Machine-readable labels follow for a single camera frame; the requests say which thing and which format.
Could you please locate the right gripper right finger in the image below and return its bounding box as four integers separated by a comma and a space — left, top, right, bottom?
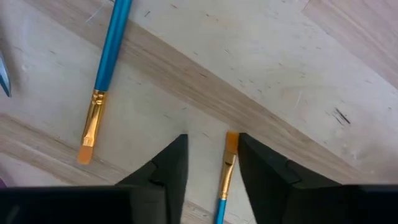
238, 133, 343, 224

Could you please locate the orange paintbrush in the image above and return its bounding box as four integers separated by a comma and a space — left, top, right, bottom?
213, 130, 240, 224

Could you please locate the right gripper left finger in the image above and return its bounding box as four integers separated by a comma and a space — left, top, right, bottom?
116, 133, 190, 224

